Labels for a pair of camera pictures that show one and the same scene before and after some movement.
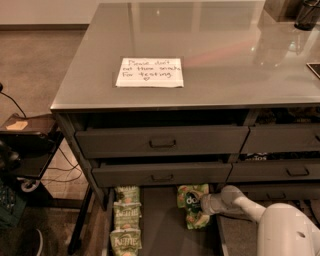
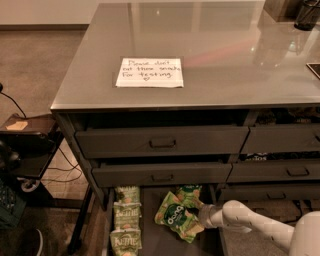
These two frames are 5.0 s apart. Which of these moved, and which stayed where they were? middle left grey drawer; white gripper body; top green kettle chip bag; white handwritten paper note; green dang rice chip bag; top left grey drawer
Moved: green dang rice chip bag; white gripper body
Stayed: top green kettle chip bag; white handwritten paper note; top left grey drawer; middle left grey drawer
